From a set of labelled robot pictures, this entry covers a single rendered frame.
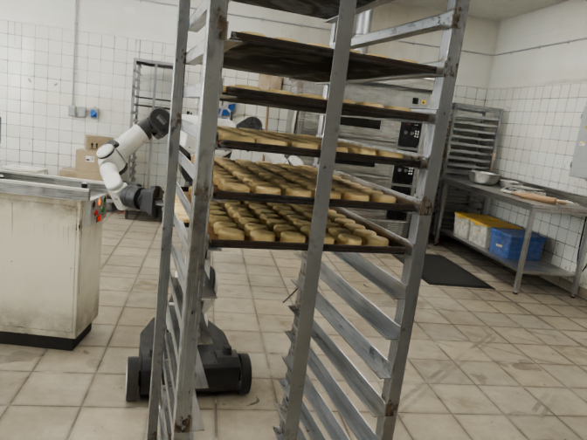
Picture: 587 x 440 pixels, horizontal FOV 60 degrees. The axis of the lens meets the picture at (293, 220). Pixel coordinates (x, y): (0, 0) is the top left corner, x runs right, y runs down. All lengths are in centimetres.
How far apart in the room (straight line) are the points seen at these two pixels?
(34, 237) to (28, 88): 434
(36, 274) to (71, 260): 20
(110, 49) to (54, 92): 86
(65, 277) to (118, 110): 419
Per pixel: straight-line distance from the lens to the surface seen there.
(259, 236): 98
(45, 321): 306
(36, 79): 710
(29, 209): 292
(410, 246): 108
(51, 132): 707
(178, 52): 150
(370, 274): 122
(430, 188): 106
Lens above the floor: 137
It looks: 11 degrees down
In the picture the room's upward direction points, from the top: 7 degrees clockwise
